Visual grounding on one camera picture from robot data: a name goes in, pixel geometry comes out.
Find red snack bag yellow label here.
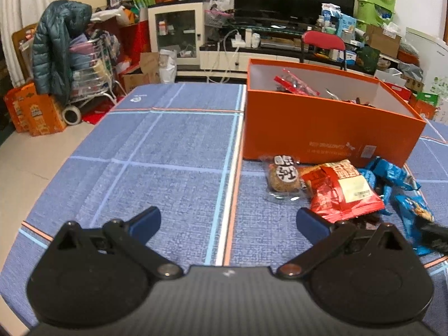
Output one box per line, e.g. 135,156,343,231
299,159,385,223

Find blue chip cookie pack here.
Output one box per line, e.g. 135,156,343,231
393,194,434,256

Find red chocolate cookie pack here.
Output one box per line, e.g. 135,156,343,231
273,68,320,96

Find clear pack brown pastry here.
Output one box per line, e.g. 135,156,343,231
260,154,307,202

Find blue oreo pack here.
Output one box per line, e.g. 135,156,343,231
358,156,421,215

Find blue patterned tablecloth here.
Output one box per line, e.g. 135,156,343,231
1,83,447,328

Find orange cardboard box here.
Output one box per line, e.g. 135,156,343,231
243,59,426,166

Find tape roll on floor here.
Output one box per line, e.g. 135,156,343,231
62,106,82,126

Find orange gift bag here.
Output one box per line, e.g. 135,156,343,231
3,82,67,137

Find red folding chair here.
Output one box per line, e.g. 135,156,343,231
301,31,347,71

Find brown cardboard box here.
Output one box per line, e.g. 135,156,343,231
365,25,401,59

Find white glass door cabinet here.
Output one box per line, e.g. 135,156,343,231
147,0,205,66

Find teal puffer jacket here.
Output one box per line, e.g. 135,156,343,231
32,0,93,105

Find green stacked storage bins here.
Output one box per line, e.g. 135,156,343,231
355,0,396,31

